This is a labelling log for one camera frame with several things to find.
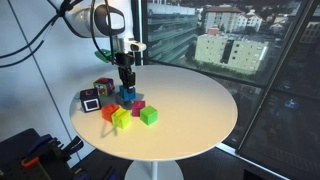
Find blue block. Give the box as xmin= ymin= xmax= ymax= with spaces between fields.
xmin=118 ymin=85 xmax=137 ymax=102

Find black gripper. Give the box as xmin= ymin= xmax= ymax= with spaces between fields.
xmin=114 ymin=52 xmax=137 ymax=92

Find black block with white square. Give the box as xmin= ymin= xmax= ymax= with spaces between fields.
xmin=79 ymin=87 xmax=102 ymax=114

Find dark blue clamp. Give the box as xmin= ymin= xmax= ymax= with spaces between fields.
xmin=62 ymin=135 xmax=85 ymax=157

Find magenta block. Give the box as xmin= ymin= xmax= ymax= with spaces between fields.
xmin=131 ymin=100 xmax=147 ymax=118

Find white table pedestal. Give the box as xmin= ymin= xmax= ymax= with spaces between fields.
xmin=124 ymin=160 xmax=184 ymax=180

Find orange clamp handle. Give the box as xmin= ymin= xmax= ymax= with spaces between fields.
xmin=21 ymin=156 xmax=40 ymax=168

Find multicolour picture block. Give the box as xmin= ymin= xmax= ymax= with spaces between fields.
xmin=93 ymin=77 xmax=116 ymax=98

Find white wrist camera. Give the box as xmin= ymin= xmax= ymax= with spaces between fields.
xmin=122 ymin=37 xmax=147 ymax=53

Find black slanted window frame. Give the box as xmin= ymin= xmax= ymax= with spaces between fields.
xmin=235 ymin=0 xmax=320 ymax=158

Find black vertical window frame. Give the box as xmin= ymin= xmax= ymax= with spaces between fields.
xmin=130 ymin=0 xmax=149 ymax=67

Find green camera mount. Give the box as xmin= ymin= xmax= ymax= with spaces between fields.
xmin=94 ymin=48 xmax=118 ymax=64

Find green block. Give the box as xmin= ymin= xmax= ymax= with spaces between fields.
xmin=139 ymin=105 xmax=159 ymax=127

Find yellow block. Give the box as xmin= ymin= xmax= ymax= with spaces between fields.
xmin=111 ymin=108 xmax=132 ymax=130

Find white window sill strip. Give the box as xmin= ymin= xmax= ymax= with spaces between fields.
xmin=215 ymin=143 xmax=288 ymax=180

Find black tool bag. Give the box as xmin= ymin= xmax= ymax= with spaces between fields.
xmin=0 ymin=128 xmax=74 ymax=180

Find orange block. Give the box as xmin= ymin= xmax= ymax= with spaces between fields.
xmin=101 ymin=102 xmax=120 ymax=123

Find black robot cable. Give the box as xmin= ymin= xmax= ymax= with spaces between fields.
xmin=0 ymin=0 xmax=116 ymax=70

